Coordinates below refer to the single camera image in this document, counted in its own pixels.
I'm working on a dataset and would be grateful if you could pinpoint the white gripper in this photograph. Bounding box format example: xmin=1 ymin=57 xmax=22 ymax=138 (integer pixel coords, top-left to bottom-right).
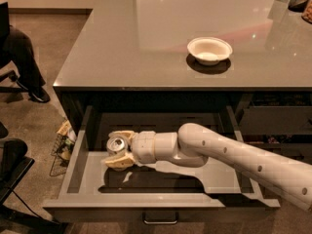
xmin=100 ymin=130 xmax=156 ymax=171

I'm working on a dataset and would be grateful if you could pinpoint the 7up soda can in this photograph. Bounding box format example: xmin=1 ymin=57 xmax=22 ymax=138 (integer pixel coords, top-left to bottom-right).
xmin=106 ymin=136 xmax=129 ymax=156

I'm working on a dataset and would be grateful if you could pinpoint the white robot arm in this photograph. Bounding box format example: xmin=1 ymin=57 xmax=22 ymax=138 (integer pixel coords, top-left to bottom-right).
xmin=101 ymin=123 xmax=312 ymax=211

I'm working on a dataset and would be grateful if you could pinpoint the open grey top drawer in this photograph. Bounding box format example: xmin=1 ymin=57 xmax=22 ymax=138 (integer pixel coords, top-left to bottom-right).
xmin=44 ymin=107 xmax=280 ymax=222

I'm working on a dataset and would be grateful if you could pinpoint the grey counter cabinet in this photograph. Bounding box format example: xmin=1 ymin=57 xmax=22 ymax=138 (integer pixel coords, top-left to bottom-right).
xmin=54 ymin=0 xmax=312 ymax=159

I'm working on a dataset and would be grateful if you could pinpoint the black chair lower left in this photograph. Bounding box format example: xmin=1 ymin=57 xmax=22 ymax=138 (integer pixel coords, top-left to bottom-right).
xmin=0 ymin=123 xmax=66 ymax=234

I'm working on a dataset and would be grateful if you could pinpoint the white paper bowl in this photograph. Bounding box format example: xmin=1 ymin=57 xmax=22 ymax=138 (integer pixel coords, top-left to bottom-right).
xmin=187 ymin=37 xmax=233 ymax=65

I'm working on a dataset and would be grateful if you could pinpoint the wire basket with trash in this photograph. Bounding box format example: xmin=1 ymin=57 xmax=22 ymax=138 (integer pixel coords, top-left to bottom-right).
xmin=50 ymin=120 xmax=77 ymax=176

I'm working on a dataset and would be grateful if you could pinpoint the metal drawer handle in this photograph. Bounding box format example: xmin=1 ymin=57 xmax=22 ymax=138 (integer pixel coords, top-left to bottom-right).
xmin=142 ymin=211 xmax=179 ymax=225

